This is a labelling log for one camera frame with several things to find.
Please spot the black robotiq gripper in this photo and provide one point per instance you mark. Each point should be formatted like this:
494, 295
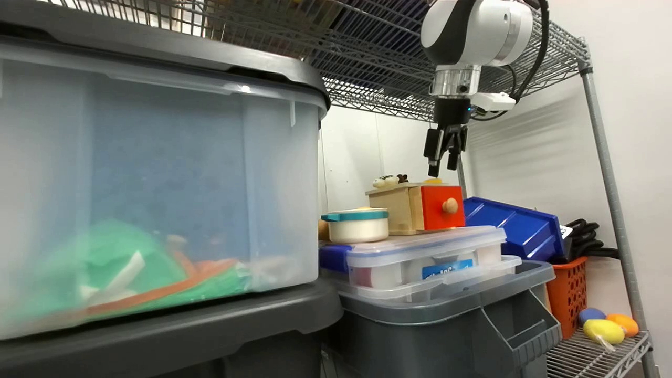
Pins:
452, 114

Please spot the red drawer with wooden knob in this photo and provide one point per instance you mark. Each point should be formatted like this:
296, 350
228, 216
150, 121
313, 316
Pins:
435, 212

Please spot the white franka robot arm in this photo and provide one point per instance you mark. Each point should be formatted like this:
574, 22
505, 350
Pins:
489, 32

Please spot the red wooden box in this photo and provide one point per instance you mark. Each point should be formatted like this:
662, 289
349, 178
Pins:
395, 211

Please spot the blue plastic bin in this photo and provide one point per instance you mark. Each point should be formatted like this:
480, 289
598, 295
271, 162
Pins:
516, 226

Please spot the clear flat container blue rim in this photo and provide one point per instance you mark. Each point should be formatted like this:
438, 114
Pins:
420, 254

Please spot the clear flat storage container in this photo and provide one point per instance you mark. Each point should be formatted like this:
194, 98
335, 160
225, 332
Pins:
500, 275

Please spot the orange perforated basket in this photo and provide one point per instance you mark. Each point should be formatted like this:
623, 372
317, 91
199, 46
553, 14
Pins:
568, 295

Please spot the large grey tote bin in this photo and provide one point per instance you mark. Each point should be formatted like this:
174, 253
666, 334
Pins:
420, 343

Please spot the blue soft toy ball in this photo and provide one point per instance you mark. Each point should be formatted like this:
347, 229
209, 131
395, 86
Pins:
591, 316

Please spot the yellow soft toy ball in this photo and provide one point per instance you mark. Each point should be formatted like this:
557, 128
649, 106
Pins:
603, 330

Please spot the orange soft toy ball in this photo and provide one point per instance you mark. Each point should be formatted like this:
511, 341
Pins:
624, 324

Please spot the clear tote with dark lid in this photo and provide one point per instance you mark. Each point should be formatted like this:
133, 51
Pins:
174, 174

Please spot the dark grey tote bin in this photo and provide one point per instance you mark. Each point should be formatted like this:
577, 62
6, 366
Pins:
211, 337

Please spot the green fabric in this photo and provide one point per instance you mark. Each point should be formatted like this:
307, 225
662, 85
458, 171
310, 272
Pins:
105, 265

